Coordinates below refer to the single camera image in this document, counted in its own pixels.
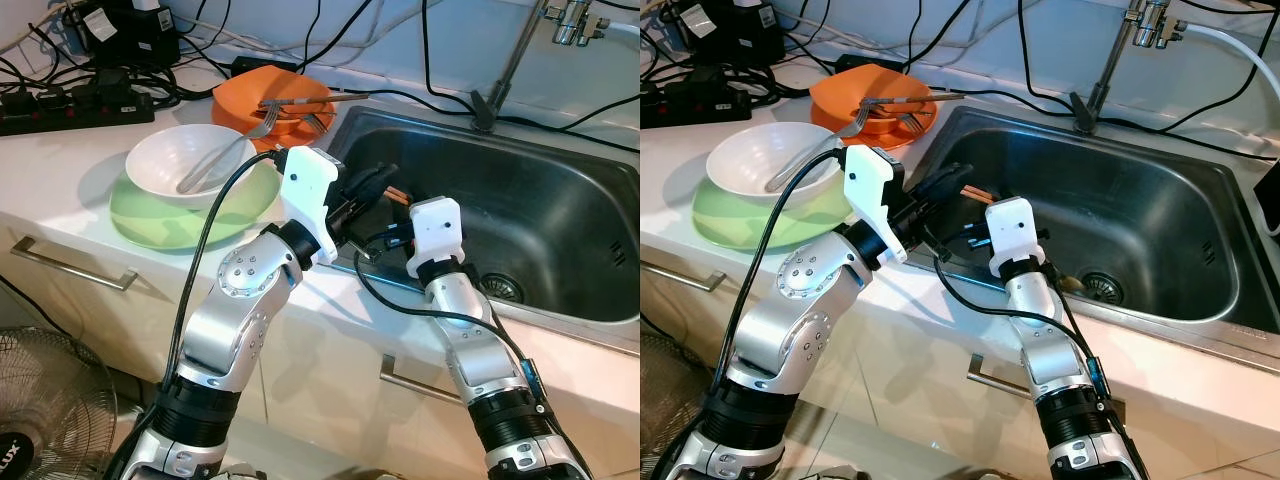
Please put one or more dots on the white ceramic bowl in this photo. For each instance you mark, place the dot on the white ceramic bowl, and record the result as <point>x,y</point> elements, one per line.
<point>170,160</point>
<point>750,158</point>

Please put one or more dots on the light green plate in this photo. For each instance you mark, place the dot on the light green plate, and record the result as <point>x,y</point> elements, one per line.
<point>730,225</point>
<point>150,225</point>

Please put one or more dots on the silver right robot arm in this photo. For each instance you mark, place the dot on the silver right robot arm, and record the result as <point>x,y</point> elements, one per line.
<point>1050,350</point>
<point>480,360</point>

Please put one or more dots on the orange plastic plate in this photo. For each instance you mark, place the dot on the orange plastic plate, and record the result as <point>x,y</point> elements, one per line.
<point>300,142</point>
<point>900,140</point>

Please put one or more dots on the short silver fork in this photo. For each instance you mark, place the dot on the short silver fork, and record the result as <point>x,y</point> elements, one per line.
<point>912,122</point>
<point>317,122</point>

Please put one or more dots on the round sink drain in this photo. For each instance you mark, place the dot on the round sink drain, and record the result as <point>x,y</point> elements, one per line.
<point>1102,288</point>
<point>502,288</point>

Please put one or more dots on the long silver fork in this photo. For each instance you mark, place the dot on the long silver fork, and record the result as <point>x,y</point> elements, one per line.
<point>805,155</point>
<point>215,160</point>

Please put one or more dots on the stainless steel sink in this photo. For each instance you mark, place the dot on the stainless steel sink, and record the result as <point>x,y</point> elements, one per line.
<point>540,220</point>
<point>1150,210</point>

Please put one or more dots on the orange plastic bowl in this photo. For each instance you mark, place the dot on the orange plastic bowl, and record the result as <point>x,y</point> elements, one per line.
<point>835,95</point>
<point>240,100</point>

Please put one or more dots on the flat black power adapter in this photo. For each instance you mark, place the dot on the flat black power adapter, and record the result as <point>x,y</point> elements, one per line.
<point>255,65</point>
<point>860,62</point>

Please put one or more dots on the chrome sink faucet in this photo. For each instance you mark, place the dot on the chrome sink faucet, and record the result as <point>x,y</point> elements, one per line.
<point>1105,70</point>
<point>510,65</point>

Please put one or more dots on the black power strip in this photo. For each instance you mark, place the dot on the black power strip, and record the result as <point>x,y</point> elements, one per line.
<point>700,105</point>
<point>60,115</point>

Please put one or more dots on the black charger box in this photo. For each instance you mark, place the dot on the black charger box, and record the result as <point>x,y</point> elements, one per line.
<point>740,35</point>
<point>130,40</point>

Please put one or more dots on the grey floor fan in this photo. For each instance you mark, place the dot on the grey floor fan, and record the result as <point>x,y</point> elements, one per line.
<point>665,400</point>
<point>50,400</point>

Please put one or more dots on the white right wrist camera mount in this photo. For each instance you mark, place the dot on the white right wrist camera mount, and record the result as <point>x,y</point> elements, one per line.
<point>1015,235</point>
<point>437,235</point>

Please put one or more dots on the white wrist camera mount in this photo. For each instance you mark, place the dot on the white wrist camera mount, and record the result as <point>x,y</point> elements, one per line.
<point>437,235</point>
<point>305,190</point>
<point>1015,235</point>
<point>870,190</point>

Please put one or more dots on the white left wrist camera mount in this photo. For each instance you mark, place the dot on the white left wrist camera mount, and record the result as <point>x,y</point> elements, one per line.
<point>305,190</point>
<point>870,190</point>

